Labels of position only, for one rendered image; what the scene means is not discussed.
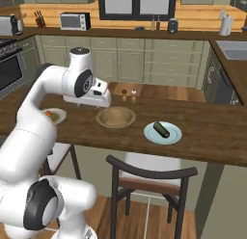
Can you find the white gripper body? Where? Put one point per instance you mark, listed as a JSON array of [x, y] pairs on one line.
[[85, 101]]

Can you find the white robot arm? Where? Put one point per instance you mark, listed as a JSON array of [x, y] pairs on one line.
[[35, 143]]

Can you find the wooden bowl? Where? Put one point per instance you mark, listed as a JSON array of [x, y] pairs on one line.
[[115, 118]]

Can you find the dark green cucumber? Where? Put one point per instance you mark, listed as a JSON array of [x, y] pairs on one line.
[[161, 129]]

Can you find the white plate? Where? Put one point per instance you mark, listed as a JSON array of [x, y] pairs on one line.
[[61, 115]]

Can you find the brown pepper shaker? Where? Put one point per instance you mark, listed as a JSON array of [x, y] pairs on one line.
[[124, 95]]

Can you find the white salt shaker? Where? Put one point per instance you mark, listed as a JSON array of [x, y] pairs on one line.
[[133, 95]]

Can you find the white seat stool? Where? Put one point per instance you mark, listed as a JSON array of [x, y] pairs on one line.
[[61, 153]]

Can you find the green lower cupboard run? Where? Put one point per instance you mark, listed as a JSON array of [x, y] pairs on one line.
[[128, 59]]

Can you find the green cupboard beside oven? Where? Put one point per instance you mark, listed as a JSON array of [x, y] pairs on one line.
[[29, 58]]

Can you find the white microwave oven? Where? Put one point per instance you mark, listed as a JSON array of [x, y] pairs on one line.
[[74, 21]]

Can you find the black oven with hob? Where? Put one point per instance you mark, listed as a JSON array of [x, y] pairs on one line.
[[9, 67]]

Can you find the light blue plate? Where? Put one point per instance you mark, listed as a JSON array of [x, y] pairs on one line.
[[167, 138]]

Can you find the small dark dish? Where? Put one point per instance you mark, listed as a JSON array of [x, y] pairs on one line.
[[139, 28]]

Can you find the brown knife block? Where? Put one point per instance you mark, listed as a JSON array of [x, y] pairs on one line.
[[40, 20]]

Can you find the dark wooden chair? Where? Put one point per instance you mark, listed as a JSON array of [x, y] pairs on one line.
[[144, 173]]

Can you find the pale glass bottle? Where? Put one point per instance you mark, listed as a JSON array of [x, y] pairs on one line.
[[153, 23]]

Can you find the dark glass bottle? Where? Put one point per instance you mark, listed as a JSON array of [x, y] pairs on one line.
[[158, 23]]

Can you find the dark framed window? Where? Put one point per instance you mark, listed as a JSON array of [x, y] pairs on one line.
[[137, 5]]

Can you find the silver toaster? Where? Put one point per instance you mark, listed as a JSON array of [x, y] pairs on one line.
[[5, 25]]

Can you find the dark blue jar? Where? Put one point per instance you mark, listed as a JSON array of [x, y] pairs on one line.
[[172, 26]]

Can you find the green side cupboard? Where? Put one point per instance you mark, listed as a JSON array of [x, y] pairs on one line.
[[210, 75]]

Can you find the dark grey dishwasher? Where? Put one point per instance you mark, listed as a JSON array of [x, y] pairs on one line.
[[225, 88]]

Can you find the grey sink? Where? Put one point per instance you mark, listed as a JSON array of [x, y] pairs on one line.
[[233, 50]]

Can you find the white paper towel roll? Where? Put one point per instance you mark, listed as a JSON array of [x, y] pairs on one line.
[[226, 26]]

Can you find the dark upper cupboard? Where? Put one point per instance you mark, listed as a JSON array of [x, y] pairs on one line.
[[239, 0]]

